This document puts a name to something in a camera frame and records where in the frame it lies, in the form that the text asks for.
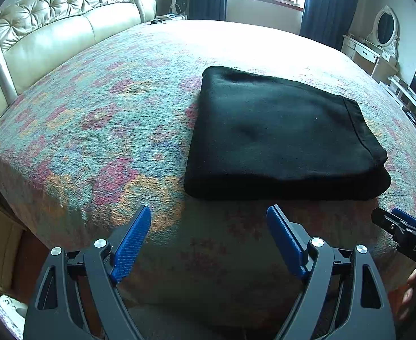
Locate cream tufted headboard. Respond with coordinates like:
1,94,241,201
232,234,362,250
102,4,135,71
0,0,156,117

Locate white oval mirror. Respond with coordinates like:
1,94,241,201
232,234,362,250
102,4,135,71
367,5,399,58

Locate floral bedspread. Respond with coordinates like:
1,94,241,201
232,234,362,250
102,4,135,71
0,21,416,326

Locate black pants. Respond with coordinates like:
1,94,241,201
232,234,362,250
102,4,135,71
183,66,391,200

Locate right hand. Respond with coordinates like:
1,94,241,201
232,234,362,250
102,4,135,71
388,268,416,325

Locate white fan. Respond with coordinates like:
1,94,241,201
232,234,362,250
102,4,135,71
170,0,189,19

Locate white tv stand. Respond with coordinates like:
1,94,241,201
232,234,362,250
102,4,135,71
379,75,416,146

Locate white dressing table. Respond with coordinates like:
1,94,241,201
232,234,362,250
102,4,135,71
341,35,398,85

